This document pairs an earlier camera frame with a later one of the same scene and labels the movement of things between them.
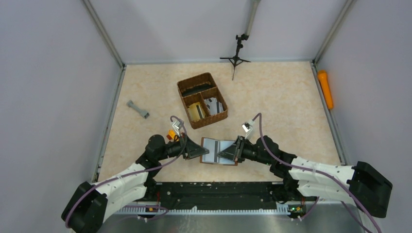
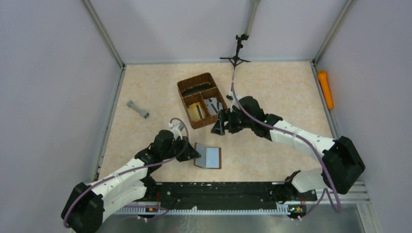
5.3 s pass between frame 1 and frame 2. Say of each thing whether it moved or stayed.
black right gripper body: moved
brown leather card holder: moved
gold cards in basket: stayed
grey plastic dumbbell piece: stayed
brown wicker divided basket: stayed
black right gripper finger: moved
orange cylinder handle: stayed
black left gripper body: stayed
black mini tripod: stayed
